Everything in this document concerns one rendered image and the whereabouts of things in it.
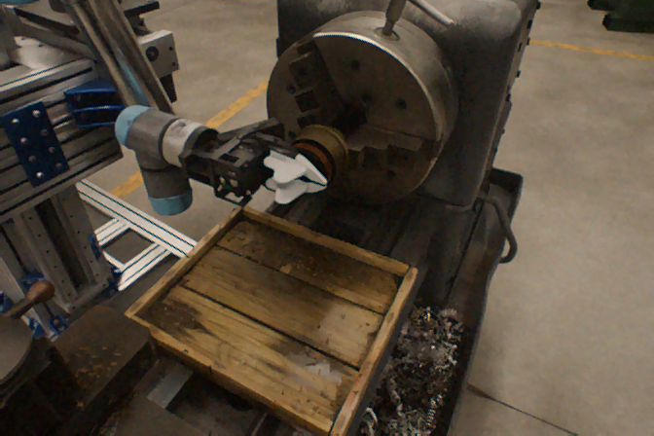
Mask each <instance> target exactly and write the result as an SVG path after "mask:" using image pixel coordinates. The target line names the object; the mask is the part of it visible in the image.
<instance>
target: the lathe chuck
mask: <svg viewBox="0 0 654 436"><path fill-rule="evenodd" d="M384 23H385V19H381V18H374V17H365V16H353V17H345V18H338V19H334V20H331V21H329V22H327V23H325V24H323V25H321V27H320V28H318V29H317V30H315V31H313V32H312V33H311V34H310V35H308V36H306V37H304V38H302V39H301V40H300V41H298V42H296V43H295V44H293V45H292V46H290V47H289V48H288V49H287V50H286V51H285V52H284V53H283V55H282V56H281V57H280V59H279V60H278V62H276V63H275V65H274V66H273V68H272V72H271V74H270V77H269V80H268V85H267V92H266V108H267V116H268V119H270V118H273V117H276V118H278V119H279V120H280V121H281V122H283V123H284V125H285V142H287V144H288V145H291V144H292V142H293V141H294V140H295V139H296V136H297V134H298V133H299V131H300V130H301V129H300V127H299V125H298V123H297V121H296V118H298V117H299V116H300V115H301V114H302V113H301V110H300V108H299V106H298V104H297V102H296V100H295V98H294V95H295V94H296V93H297V92H298V91H299V89H298V87H297V85H296V83H295V80H294V78H293V76H292V74H291V72H290V70H289V68H288V66H287V64H288V63H290V62H291V61H293V60H294V59H296V58H297V57H298V56H300V55H299V52H298V50H297V49H296V47H297V46H299V44H301V43H303V42H305V41H307V40H309V39H312V38H314V40H315V43H316V45H317V47H318V49H319V50H320V52H321V55H322V58H323V60H324V62H325V64H326V66H327V68H328V71H329V73H330V75H331V77H332V79H333V81H334V85H335V87H336V89H338V91H339V93H340V95H341V98H342V100H343V102H347V103H350V104H352V105H354V106H355V107H357V108H358V109H359V110H360V111H361V112H362V114H363V115H364V116H365V118H366V120H367V122H369V124H370V125H374V126H378V127H384V128H388V129H392V130H396V131H401V132H405V133H408V134H411V135H415V136H419V137H423V138H428V139H431V140H435V141H438V143H437V149H436V153H435V156H434V158H432V160H431V161H428V160H424V159H421V160H420V161H419V163H418V165H417V167H416V168H415V170H414V171H409V170H407V169H404V168H400V167H396V166H392V165H389V164H386V165H385V166H384V167H383V169H382V170H379V169H376V168H372V167H369V166H366V165H362V167H361V168H360V169H359V170H358V171H355V170H352V169H349V168H347V169H346V171H345V172H344V173H343V174H342V175H340V177H337V178H335V179H334V181H333V182H332V183H330V184H329V185H327V187H326V188H325V189H323V190H321V191H323V192H325V193H327V194H329V195H331V196H333V197H336V198H339V199H342V200H348V201H352V202H358V203H383V202H388V201H392V200H397V199H400V198H403V197H405V196H406V195H407V194H409V193H410V192H412V191H413V190H414V189H415V188H417V187H418V186H419V185H420V184H421V183H422V181H423V180H424V179H425V178H427V175H428V174H429V172H430V170H431V168H432V167H433V165H434V164H435V162H436V161H437V159H438V157H439V155H440V153H441V152H442V150H443V148H444V145H445V144H446V141H447V139H448V137H449V134H450V131H451V127H453V122H454V99H453V94H452V90H451V85H449V82H448V79H447V77H446V75H445V72H444V70H443V68H442V67H441V65H440V63H439V62H438V60H437V59H436V56H435V55H434V53H433V52H431V51H430V50H429V48H428V47H427V46H426V45H425V44H424V43H423V42H422V41H420V40H419V39H418V38H417V37H416V36H414V35H413V34H412V33H410V32H409V31H407V30H405V28H404V27H402V26H400V25H398V24H396V23H395V25H394V27H393V31H391V32H393V33H394V34H395V35H396V37H397V38H396V39H394V40H391V39H386V38H383V37H382V36H380V35H379V34H378V33H377V32H376V30H378V29H383V26H384ZM329 126H331V127H335V128H336V129H338V130H339V131H340V132H342V133H343V134H344V135H345V136H346V137H350V136H351V135H352V134H353V132H354V131H355V130H356V129H357V128H358V127H359V126H358V125H356V124H355V123H354V122H353V121H352V120H351V119H350V118H349V117H348V116H347V114H346V113H345V110H344V111H343V113H342V114H341V115H340V116H339V117H338V118H336V119H335V120H334V121H333V122H332V123H331V124H330V125H329Z"/></svg>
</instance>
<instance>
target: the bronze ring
mask: <svg viewBox="0 0 654 436"><path fill-rule="evenodd" d="M345 141H346V139H345V136H344V135H343V134H342V133H341V132H340V131H339V130H338V129H335V128H333V127H325V126H322V125H311V126H307V127H304V128H302V129H301V130H300V131H299V133H298V134H297V136H296V139H295V140H294V141H293V142H292V144H291V145H290V146H291V147H292V148H294V149H295V150H297V151H298V152H299V154H300V155H301V156H303V157H304V158H305V159H307V160H308V161H310V162H311V163H312V165H313V166H314V167H315V168H316V169H317V170H318V171H319V172H320V173H321V174H322V175H323V177H324V178H325V179H326V181H327V184H326V185H329V184H330V183H332V182H333V181H334V179H335V178H337V177H340V175H342V174H343V173H344V172H345V171H346V169H347V168H348V165H349V151H348V148H347V146H346V144H345Z"/></svg>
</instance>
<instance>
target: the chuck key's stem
mask: <svg viewBox="0 0 654 436"><path fill-rule="evenodd" d="M406 1H407V0H389V4H388V7H387V10H386V12H385V15H384V16H385V18H386V20H385V23H384V26H383V30H382V32H381V34H382V35H383V36H384V37H389V36H391V35H390V34H391V31H393V27H394V25H395V22H396V21H398V20H399V19H400V17H401V15H402V12H403V10H404V7H405V5H406Z"/></svg>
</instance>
